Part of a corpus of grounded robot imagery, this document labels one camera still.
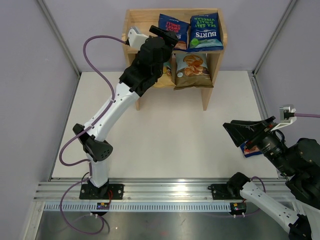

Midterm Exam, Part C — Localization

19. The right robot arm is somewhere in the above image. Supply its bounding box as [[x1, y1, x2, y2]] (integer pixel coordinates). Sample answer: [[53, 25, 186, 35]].
[[223, 116, 320, 240]]

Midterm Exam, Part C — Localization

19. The blue Burts bag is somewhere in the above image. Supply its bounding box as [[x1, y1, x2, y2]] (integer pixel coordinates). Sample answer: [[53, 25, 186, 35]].
[[240, 144, 262, 158]]

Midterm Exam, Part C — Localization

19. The wooden two-tier shelf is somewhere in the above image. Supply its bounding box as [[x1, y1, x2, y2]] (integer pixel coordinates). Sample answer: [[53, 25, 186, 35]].
[[121, 8, 228, 111]]

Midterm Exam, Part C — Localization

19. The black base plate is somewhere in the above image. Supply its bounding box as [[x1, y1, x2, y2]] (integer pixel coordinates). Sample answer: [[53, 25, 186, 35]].
[[207, 183, 232, 200], [79, 184, 124, 200]]

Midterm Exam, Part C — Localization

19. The yellow kettle chips bag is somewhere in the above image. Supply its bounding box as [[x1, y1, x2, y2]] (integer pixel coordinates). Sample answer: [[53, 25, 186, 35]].
[[153, 60, 176, 88]]

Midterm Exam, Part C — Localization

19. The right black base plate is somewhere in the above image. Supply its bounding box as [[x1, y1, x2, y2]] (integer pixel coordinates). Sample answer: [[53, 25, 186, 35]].
[[207, 183, 232, 200]]

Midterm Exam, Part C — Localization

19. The light blue cassava chips bag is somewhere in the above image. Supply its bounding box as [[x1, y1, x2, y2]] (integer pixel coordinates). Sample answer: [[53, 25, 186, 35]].
[[174, 53, 214, 90]]

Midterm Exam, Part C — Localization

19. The white slotted cable duct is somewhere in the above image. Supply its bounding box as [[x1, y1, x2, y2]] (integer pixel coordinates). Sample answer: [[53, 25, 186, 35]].
[[44, 201, 231, 213]]

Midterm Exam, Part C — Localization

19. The blue sea salt vinegar bag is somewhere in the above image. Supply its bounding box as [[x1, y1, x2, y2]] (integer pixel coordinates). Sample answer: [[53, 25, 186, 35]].
[[187, 12, 224, 53]]

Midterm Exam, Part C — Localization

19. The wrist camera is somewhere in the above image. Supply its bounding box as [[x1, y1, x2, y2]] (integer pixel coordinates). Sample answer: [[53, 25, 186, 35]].
[[125, 26, 149, 51], [271, 104, 297, 132]]

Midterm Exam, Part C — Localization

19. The blue spicy sweet chilli bag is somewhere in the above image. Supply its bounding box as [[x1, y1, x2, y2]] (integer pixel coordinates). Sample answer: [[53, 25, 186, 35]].
[[158, 14, 190, 51]]

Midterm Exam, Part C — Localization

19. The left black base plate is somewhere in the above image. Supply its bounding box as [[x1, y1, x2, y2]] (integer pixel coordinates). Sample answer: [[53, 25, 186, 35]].
[[79, 184, 124, 200]]

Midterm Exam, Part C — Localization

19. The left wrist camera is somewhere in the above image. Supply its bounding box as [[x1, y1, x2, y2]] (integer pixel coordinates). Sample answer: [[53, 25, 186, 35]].
[[125, 26, 149, 51]]

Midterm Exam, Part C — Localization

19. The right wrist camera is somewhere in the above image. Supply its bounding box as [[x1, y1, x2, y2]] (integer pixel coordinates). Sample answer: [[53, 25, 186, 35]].
[[271, 104, 297, 132]]

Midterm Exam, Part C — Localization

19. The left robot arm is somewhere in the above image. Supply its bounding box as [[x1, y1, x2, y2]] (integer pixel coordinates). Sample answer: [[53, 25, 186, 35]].
[[72, 25, 178, 200]]

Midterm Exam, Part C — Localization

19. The aluminium mounting rail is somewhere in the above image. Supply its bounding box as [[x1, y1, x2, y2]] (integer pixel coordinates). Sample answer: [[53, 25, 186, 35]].
[[33, 177, 296, 201]]

